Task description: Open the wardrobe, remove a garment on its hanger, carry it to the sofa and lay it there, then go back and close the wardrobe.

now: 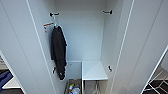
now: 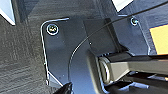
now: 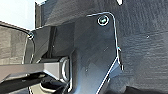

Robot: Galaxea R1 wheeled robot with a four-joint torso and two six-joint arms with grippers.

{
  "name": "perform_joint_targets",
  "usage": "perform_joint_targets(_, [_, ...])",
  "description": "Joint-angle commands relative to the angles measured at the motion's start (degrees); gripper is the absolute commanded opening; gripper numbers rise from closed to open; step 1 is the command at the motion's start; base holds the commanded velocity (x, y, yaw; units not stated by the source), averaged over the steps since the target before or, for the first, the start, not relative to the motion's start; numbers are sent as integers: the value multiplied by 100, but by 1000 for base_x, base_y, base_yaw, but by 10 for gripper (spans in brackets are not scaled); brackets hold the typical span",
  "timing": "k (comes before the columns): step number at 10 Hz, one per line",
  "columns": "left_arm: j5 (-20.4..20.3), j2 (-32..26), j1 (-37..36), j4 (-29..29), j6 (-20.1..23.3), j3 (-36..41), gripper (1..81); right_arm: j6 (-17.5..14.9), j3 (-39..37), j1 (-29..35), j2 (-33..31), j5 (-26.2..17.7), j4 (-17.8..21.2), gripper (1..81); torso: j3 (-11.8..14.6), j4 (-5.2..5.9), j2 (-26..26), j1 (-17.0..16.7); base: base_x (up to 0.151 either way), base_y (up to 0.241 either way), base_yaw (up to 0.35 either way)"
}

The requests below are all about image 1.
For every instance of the blue plastic object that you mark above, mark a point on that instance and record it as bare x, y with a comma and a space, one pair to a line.
5, 78

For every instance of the white inner shelf unit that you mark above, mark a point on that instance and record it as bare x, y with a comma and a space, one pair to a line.
94, 70

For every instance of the white bundle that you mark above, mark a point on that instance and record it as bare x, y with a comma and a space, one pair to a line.
76, 90

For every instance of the white folding rack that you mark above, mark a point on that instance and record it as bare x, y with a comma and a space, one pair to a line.
156, 83

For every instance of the white flat board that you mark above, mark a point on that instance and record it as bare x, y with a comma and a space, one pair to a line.
11, 83

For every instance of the brown storage basket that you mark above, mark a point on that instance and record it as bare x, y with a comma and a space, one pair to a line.
70, 87

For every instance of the white clothes hanger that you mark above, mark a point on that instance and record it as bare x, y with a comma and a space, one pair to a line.
55, 22

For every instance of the black garment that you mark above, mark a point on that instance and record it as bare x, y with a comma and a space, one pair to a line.
59, 50

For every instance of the orange white warning sticker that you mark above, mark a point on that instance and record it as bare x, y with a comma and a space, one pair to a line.
47, 24

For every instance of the black wardrobe hook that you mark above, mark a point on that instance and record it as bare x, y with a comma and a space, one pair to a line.
108, 12
52, 14

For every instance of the white wardrobe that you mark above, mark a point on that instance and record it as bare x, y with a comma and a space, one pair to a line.
83, 33

